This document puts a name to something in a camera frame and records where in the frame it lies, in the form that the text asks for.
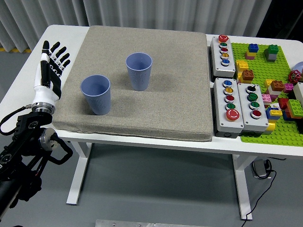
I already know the large green toy block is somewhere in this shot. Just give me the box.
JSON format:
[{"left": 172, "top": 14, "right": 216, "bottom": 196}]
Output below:
[{"left": 286, "top": 99, "right": 303, "bottom": 119}]

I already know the blue ribbed cup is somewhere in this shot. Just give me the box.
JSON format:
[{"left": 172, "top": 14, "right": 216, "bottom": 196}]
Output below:
[
  {"left": 125, "top": 52, "right": 153, "bottom": 92},
  {"left": 80, "top": 75, "right": 111, "bottom": 116}
]

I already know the grey five-button control box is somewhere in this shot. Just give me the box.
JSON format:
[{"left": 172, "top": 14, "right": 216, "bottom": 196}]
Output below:
[
  {"left": 213, "top": 77, "right": 245, "bottom": 139},
  {"left": 210, "top": 35, "right": 237, "bottom": 78}
]

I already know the black power cable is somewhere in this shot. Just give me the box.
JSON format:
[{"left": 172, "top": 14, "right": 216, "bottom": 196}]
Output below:
[{"left": 243, "top": 162, "right": 277, "bottom": 222}]

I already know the green studded baseplate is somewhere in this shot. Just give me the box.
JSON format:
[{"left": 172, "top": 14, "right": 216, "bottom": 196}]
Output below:
[{"left": 231, "top": 42, "right": 303, "bottom": 145}]

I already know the grey power adapter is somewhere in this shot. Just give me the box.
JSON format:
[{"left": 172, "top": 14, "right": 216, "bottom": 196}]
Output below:
[{"left": 251, "top": 158, "right": 272, "bottom": 180}]

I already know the blue and yellow toy block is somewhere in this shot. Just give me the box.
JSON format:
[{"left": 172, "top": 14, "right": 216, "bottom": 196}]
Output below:
[{"left": 265, "top": 107, "right": 284, "bottom": 122}]

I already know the grey toy block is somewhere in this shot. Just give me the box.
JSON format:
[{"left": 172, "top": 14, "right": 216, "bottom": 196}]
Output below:
[{"left": 264, "top": 49, "right": 277, "bottom": 62}]

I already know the grey-brown fabric mat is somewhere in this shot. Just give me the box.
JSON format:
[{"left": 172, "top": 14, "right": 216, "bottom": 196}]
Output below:
[{"left": 51, "top": 25, "right": 214, "bottom": 142}]

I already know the orange-brown toy block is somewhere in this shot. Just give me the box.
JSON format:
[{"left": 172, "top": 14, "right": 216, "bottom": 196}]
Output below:
[
  {"left": 270, "top": 80, "right": 285, "bottom": 92},
  {"left": 241, "top": 69, "right": 255, "bottom": 83}
]

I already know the purple bowl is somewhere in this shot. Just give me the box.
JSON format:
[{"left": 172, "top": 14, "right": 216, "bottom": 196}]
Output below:
[{"left": 293, "top": 61, "right": 303, "bottom": 76}]

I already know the white box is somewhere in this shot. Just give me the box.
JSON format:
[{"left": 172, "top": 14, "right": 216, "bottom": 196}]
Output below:
[{"left": 293, "top": 82, "right": 303, "bottom": 107}]

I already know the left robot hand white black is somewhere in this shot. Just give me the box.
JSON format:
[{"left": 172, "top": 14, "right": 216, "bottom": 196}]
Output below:
[{"left": 32, "top": 40, "right": 71, "bottom": 106}]

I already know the red valve wheel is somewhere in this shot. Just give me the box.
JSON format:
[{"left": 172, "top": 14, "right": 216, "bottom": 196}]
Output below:
[{"left": 288, "top": 70, "right": 302, "bottom": 84}]

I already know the red toy block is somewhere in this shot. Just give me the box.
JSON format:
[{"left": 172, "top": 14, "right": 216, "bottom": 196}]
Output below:
[{"left": 277, "top": 97, "right": 290, "bottom": 110}]

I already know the white table leg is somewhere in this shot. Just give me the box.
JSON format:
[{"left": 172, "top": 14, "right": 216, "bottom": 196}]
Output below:
[
  {"left": 232, "top": 153, "right": 253, "bottom": 221},
  {"left": 66, "top": 141, "right": 93, "bottom": 205}
]

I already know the grey four-button control box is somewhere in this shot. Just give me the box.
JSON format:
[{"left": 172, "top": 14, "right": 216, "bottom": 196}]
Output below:
[{"left": 237, "top": 82, "right": 269, "bottom": 137}]

